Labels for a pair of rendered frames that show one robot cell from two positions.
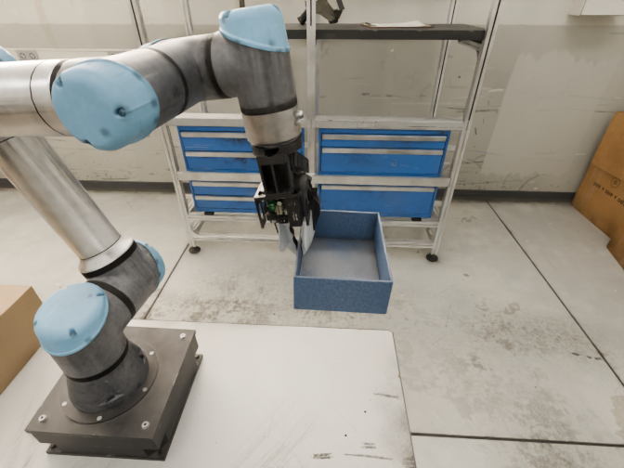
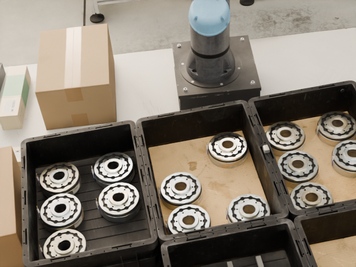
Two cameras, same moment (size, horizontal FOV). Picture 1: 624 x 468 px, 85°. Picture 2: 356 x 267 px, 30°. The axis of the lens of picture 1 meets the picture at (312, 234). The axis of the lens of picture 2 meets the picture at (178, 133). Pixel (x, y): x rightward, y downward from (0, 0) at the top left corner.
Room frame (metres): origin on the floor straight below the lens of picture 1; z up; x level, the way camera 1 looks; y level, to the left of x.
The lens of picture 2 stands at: (-1.14, 0.66, 2.13)
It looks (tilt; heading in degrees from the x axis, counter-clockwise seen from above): 45 degrees down; 356
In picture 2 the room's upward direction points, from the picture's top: 6 degrees counter-clockwise
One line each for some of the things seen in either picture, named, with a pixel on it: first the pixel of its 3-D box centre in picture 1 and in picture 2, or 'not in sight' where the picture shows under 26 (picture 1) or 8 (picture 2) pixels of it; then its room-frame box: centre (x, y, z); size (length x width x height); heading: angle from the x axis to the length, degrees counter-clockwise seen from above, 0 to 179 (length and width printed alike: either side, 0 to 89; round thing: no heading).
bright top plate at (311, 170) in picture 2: not in sight; (297, 165); (-0.07, 0.29, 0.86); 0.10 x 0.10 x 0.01
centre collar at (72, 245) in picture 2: not in sight; (64, 246); (-0.20, 0.89, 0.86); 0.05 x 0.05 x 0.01
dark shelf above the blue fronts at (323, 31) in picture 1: (360, 32); not in sight; (2.09, -0.26, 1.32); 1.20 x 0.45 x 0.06; 87
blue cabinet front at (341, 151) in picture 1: (378, 176); not in sight; (1.85, -0.40, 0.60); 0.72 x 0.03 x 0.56; 87
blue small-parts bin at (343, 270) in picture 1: (340, 255); not in sight; (0.48, -0.05, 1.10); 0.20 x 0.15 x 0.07; 177
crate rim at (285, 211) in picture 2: not in sight; (206, 167); (-0.08, 0.53, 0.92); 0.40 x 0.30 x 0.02; 2
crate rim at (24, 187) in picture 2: not in sight; (85, 189); (-0.09, 0.83, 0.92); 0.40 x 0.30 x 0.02; 2
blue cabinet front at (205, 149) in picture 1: (245, 173); not in sight; (1.90, 0.40, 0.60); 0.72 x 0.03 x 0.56; 87
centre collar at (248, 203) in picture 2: not in sight; (249, 210); (-0.19, 0.45, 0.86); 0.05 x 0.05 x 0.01
